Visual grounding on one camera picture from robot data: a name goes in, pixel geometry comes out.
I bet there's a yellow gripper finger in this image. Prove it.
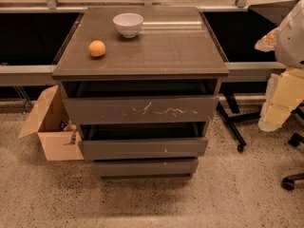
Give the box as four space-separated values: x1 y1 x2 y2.
258 68 304 132
255 28 278 52

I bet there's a grey bottom drawer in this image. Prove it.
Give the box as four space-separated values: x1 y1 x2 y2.
91 158 199 178

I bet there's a grey drawer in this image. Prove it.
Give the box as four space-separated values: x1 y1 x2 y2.
91 158 199 178
79 123 208 161
63 80 219 124

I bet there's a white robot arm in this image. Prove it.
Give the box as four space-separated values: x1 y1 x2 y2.
255 0 304 132

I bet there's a dark grey drawer cabinet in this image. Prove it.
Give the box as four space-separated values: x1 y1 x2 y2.
51 6 230 181

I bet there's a grey middle drawer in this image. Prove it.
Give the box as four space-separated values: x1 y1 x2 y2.
79 123 208 161

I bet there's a grey top drawer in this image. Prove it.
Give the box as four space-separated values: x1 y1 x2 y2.
63 80 219 124

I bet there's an open cardboard box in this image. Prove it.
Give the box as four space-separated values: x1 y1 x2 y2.
18 85 84 161

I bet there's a black folding stand table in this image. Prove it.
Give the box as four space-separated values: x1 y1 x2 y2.
216 0 304 153

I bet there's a black office chair base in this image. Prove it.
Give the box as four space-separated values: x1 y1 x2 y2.
280 106 304 191

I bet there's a white ceramic bowl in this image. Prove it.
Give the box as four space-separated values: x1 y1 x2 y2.
113 13 143 38

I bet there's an orange fruit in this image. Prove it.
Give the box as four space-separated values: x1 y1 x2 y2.
88 40 106 57

